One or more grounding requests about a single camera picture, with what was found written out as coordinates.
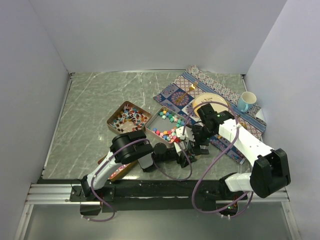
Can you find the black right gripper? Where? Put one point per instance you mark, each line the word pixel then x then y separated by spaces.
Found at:
pixel 196 146

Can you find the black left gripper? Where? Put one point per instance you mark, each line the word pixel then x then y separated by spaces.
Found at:
pixel 183 162

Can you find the clear jar lid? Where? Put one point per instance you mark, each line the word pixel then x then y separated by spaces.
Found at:
pixel 192 151

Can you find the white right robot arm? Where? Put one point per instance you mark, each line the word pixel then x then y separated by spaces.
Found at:
pixel 270 167

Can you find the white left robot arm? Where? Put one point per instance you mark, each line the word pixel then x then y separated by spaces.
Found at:
pixel 125 149

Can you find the pink tin with star candies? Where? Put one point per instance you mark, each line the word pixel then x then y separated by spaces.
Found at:
pixel 165 120

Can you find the cream yellow plate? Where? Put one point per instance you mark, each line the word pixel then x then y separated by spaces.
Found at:
pixel 211 97

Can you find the gold fork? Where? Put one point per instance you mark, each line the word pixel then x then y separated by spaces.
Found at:
pixel 190 89

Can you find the patterned placemat cloth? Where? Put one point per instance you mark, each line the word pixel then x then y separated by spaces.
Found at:
pixel 250 120

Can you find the gold tin with gummy stars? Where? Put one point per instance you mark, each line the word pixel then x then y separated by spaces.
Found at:
pixel 122 171

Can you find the light blue mug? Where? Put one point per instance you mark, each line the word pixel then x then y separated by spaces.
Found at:
pixel 246 101

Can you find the gold tin with lollipops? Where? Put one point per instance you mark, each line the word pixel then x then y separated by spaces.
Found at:
pixel 128 118

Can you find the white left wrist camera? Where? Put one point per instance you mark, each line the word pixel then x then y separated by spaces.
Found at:
pixel 179 146

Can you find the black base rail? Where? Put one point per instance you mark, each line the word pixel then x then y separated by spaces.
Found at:
pixel 149 195

